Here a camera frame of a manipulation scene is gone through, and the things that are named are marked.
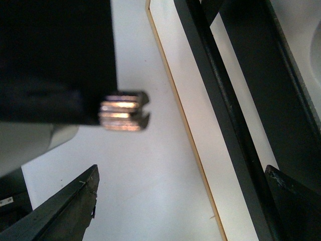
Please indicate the finger of the metallic left gripper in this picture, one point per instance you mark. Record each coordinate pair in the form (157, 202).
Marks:
(123, 111)

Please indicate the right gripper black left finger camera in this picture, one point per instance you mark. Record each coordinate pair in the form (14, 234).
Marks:
(64, 216)

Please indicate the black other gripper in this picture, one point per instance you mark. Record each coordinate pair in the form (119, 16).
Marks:
(57, 61)

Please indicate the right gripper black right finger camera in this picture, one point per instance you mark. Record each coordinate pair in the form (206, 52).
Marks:
(298, 206)

